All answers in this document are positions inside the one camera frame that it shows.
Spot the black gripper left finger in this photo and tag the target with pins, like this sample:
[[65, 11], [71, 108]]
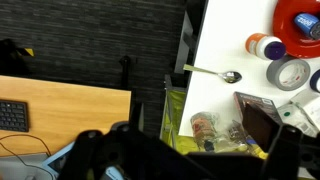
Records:
[[83, 153]]

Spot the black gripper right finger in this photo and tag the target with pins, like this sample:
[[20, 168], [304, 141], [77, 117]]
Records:
[[285, 150]]

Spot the grey masking tape roll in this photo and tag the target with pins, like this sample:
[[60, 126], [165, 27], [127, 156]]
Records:
[[275, 68]]

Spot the blue tape roll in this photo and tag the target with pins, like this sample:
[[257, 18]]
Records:
[[315, 85]]

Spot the black printed box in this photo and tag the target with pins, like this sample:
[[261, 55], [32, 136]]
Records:
[[256, 123]]

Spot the wooden desk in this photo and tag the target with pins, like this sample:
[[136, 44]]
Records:
[[66, 113]]

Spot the black desk keyboard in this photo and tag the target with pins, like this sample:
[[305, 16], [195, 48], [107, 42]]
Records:
[[13, 115]]

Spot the glass jar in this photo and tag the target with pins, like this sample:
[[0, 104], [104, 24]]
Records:
[[203, 128]]

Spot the metal spoon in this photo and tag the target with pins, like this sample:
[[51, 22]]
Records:
[[230, 76]]

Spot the yellow fabric shelf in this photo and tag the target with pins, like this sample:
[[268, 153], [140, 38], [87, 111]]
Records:
[[176, 110]]

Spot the white bottle purple lid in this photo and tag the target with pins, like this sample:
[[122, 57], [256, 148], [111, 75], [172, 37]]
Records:
[[263, 45]]

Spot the red plastic plate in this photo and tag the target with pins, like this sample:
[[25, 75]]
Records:
[[286, 36]]

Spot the blue can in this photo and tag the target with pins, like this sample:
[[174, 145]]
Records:
[[305, 21]]

